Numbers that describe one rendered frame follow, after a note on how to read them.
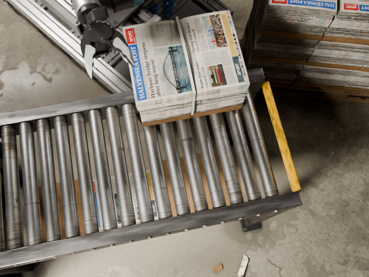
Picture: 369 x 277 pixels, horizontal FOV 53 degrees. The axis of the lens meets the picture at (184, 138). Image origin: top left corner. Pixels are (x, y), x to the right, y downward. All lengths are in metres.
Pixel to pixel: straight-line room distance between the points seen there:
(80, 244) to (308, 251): 1.32
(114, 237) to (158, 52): 0.64
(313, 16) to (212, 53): 0.62
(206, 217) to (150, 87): 0.49
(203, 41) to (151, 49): 0.18
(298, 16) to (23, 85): 1.66
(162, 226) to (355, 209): 1.33
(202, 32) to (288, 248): 1.34
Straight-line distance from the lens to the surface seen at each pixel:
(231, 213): 1.32
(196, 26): 1.30
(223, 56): 1.24
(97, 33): 1.05
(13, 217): 1.42
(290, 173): 1.37
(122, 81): 2.13
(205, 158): 1.35
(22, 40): 2.68
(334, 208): 2.29
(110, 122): 1.41
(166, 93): 1.18
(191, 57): 1.24
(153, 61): 1.23
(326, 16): 1.75
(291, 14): 1.71
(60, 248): 1.36
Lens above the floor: 2.10
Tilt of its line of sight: 72 degrees down
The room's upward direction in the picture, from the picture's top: 3 degrees clockwise
